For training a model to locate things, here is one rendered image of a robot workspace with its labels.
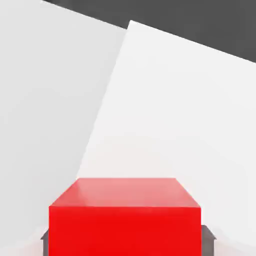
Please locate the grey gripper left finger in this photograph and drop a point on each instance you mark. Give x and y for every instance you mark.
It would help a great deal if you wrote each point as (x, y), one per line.
(45, 247)

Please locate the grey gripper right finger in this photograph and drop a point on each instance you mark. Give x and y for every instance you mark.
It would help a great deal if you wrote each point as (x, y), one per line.
(208, 246)

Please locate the small red cube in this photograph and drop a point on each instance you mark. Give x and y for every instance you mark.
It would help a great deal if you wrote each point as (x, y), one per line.
(124, 230)

